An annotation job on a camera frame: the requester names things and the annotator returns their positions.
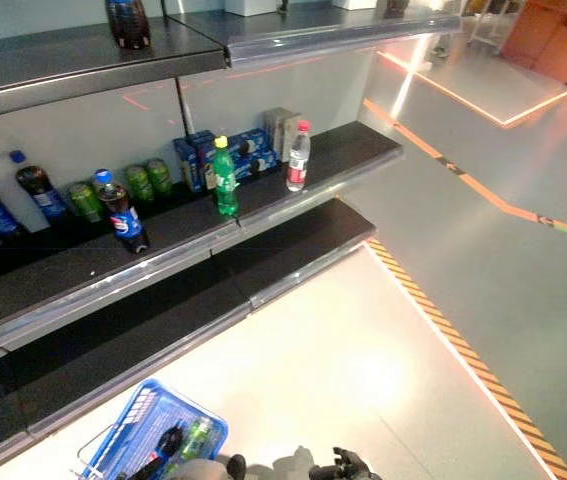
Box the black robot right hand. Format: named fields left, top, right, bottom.
left=307, top=446, right=380, bottom=480

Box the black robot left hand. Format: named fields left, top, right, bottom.
left=115, top=452, right=179, bottom=480

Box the blue plastic shopping basket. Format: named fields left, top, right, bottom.
left=76, top=377, right=229, bottom=480

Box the small water bottle red cap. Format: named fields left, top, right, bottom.
left=286, top=119, right=313, bottom=193

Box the green Sprite bottle yellow cap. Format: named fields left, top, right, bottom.
left=181, top=416, right=215, bottom=460
left=210, top=134, right=241, bottom=218

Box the silver robot left leg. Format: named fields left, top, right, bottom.
left=226, top=452, right=248, bottom=477

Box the black metal shelf board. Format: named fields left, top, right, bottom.
left=0, top=19, right=230, bottom=124
left=0, top=239, right=254, bottom=466
left=0, top=174, right=244, bottom=379
left=165, top=0, right=464, bottom=71
left=235, top=121, right=405, bottom=226
left=212, top=197, right=379, bottom=310

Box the yellow black hazard tape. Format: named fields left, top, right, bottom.
left=365, top=238, right=567, bottom=480

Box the green soda can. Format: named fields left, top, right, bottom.
left=66, top=180, right=106, bottom=225
left=144, top=156, right=175, bottom=197
left=121, top=163, right=157, bottom=203

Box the beige carton box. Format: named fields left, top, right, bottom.
left=262, top=105, right=304, bottom=157

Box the large Pepsi cola bottle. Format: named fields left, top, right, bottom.
left=104, top=0, right=154, bottom=51

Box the dark bottle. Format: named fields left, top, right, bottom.
left=384, top=0, right=413, bottom=20

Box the orange wooden cabinet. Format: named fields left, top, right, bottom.
left=500, top=0, right=567, bottom=89

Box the dark shelf upright post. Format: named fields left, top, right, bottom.
left=174, top=77, right=195, bottom=139

